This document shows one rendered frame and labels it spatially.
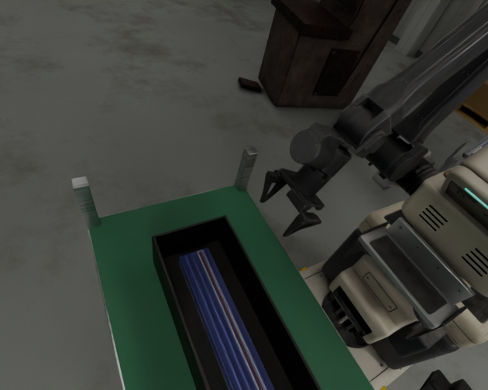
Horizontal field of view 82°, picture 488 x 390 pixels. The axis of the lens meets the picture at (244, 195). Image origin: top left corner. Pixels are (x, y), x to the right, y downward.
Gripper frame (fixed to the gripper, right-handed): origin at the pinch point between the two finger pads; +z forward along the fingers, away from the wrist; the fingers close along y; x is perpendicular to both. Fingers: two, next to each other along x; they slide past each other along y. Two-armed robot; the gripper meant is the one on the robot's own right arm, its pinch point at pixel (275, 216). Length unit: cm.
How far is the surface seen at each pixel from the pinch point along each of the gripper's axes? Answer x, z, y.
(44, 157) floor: -3, 125, -161
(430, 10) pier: 499, -208, -307
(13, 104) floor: -17, 132, -230
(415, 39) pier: 519, -167, -301
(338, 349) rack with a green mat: 12.8, 12.8, 27.5
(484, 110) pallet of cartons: 442, -118, -103
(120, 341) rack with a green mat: -23.9, 30.8, 6.6
